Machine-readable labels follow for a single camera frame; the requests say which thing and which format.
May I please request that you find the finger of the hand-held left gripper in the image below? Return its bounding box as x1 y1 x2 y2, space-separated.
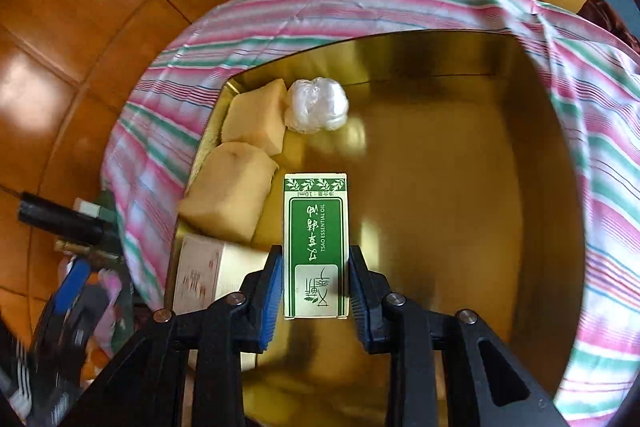
30 257 93 355

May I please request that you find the black bottle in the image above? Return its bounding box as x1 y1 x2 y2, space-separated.
18 192 121 253

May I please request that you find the pink plastic bag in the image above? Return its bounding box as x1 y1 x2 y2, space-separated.
90 267 132 358

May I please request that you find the gold metal tin box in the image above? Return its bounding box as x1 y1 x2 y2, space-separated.
167 32 586 427

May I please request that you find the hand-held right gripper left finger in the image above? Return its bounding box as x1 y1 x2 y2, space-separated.
57 244 285 427

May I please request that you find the white plastic ball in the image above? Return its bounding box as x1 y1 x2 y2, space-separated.
284 78 349 134

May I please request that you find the yellow sponge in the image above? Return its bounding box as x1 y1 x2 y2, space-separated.
221 78 288 156
178 142 280 244

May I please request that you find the white cardboard box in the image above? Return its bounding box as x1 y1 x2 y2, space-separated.
172 234 271 373

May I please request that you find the maroon cloth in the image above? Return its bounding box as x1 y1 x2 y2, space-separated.
577 0 640 68

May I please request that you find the striped pink green tablecloth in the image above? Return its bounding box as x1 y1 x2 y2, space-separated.
101 0 640 423

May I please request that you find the green and white carton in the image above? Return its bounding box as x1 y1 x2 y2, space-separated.
283 173 349 320

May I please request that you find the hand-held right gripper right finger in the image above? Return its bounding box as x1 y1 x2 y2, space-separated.
347 244 568 427

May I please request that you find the gold capped bottle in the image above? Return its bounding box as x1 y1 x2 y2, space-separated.
54 239 123 262

